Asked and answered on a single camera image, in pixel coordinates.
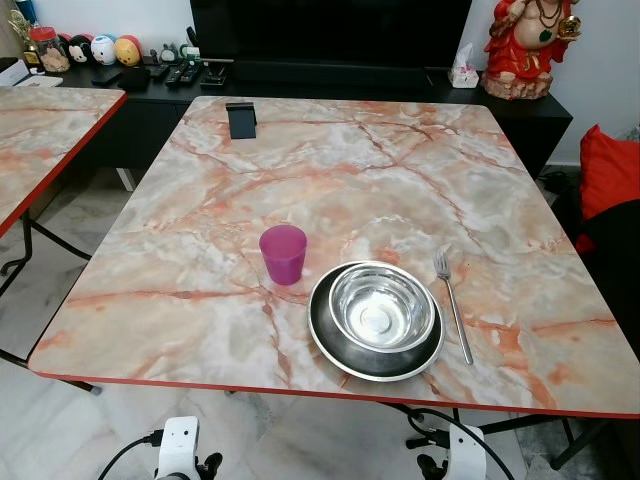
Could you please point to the black TV console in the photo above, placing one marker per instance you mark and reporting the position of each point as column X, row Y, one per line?
column 150, row 120

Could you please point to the black remote control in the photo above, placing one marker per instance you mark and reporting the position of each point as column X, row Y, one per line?
column 187, row 73
column 160, row 72

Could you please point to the yellow round figurine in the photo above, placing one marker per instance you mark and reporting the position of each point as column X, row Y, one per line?
column 128, row 50

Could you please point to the white tissue box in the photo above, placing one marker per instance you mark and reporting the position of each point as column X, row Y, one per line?
column 464, row 72

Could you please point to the black round figurine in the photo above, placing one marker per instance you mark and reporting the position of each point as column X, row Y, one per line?
column 80, row 49

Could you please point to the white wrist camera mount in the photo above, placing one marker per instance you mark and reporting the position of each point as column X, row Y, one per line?
column 178, row 445
column 466, row 455

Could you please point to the red lidded glass jar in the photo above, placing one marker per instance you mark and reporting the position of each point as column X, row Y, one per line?
column 48, row 52

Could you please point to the round steel plate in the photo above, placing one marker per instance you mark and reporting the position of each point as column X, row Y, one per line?
column 345, row 350

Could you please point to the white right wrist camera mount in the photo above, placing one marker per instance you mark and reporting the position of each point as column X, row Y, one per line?
column 466, row 455

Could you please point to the steel fork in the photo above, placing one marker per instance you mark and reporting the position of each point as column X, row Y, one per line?
column 453, row 305

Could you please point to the red laughing Buddha statue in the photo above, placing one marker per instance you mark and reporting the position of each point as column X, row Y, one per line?
column 525, row 50

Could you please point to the red cushion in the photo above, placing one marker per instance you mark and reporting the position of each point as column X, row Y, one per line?
column 610, row 170

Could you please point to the stainless steel bowl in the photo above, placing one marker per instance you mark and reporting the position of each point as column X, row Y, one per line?
column 382, row 305

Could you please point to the purple plastic cup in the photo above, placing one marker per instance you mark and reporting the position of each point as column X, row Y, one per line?
column 283, row 255

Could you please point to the marble table with red edge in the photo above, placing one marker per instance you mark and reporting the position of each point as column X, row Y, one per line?
column 45, row 140
column 350, row 190

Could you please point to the small black box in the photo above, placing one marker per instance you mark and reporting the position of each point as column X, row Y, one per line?
column 132, row 78

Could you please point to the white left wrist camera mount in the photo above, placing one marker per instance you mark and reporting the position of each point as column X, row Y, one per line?
column 178, row 445

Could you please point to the black chair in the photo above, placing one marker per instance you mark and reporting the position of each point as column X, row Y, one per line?
column 612, row 260

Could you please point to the black television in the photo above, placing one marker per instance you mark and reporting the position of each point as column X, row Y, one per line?
column 330, row 30

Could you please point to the white round figurine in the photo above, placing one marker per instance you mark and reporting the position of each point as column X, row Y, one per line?
column 103, row 49

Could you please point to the black phone stand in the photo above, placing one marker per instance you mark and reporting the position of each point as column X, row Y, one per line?
column 241, row 122

